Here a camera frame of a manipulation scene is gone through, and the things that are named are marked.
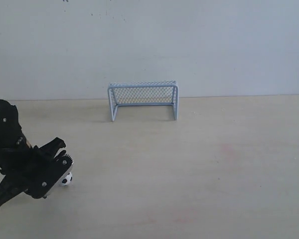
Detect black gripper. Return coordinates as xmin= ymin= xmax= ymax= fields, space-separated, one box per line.
xmin=0 ymin=137 xmax=74 ymax=207

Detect small black white soccer ball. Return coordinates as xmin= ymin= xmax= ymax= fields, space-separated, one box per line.
xmin=60 ymin=172 xmax=73 ymax=186

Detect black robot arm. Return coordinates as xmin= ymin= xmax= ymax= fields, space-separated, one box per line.
xmin=0 ymin=99 xmax=74 ymax=207

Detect white miniature soccer goal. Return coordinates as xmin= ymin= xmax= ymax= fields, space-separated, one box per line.
xmin=107 ymin=81 xmax=179 ymax=121

